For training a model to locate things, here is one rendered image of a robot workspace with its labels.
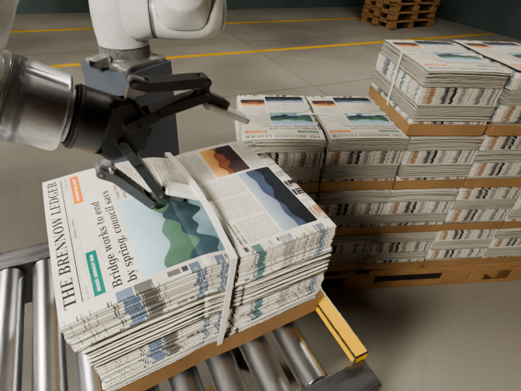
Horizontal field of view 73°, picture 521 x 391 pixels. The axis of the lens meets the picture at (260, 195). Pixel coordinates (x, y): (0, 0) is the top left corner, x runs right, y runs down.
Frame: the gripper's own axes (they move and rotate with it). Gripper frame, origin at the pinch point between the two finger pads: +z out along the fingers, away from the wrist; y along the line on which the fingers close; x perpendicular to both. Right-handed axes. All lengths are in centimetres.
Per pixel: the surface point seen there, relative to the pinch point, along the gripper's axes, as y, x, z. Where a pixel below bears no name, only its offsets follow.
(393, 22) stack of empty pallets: -155, -485, 508
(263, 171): 1.5, -3.1, 11.5
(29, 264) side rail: 43, -21, -16
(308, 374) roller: 23.7, 22.1, 20.1
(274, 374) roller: 25.8, 20.0, 15.5
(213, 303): 16.0, 13.7, 1.5
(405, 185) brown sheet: 2, -30, 99
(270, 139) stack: 8, -47, 44
